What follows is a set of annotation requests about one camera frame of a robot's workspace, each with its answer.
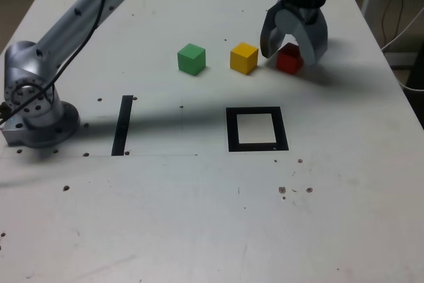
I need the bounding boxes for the grey flat bar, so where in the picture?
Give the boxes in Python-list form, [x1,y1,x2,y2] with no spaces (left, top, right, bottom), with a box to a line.
[384,51,419,70]

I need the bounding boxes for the black tape square outline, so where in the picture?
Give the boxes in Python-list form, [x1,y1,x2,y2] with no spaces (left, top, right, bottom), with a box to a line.
[225,106,290,153]

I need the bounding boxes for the long white cable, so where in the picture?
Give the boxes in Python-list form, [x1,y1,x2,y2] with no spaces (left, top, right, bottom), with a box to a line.
[380,7,424,52]

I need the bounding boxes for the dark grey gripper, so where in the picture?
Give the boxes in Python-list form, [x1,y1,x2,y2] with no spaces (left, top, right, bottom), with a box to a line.
[260,0,329,67]

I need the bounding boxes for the black hanging cable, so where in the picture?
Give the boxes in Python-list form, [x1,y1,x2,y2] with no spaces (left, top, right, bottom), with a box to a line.
[380,0,405,48]

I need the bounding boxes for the green cube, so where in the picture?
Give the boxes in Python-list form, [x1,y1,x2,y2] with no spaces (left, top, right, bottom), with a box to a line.
[177,43,207,76]

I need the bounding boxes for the yellow cube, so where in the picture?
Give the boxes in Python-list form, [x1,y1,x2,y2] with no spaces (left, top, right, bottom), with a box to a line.
[229,42,259,76]

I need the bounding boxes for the short white cable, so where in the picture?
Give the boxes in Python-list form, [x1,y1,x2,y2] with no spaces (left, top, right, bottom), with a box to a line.
[399,79,424,92]

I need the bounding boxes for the red cube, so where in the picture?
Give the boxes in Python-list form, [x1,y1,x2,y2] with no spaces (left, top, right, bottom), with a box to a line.
[276,42,305,75]

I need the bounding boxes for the black tape strip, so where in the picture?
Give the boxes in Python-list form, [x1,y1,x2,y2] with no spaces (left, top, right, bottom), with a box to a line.
[111,95,134,157]

